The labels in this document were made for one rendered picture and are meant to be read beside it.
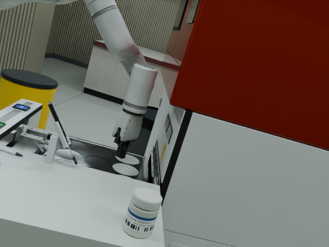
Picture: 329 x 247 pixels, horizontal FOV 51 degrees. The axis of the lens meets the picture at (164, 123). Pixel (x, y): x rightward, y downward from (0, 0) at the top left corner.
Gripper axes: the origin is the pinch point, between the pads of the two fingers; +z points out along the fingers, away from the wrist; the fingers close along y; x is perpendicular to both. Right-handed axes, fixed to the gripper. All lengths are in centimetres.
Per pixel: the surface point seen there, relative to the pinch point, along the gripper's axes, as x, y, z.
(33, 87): -160, -88, 28
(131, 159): -5.4, -16.2, 7.9
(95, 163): -7.8, 2.4, 8.0
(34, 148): -28.9, 12.8, 10.0
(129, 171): 1.9, -6.0, 7.9
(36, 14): -372, -241, -16
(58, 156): -17.4, 11.7, 8.1
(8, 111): -47.1, 13.1, 2.0
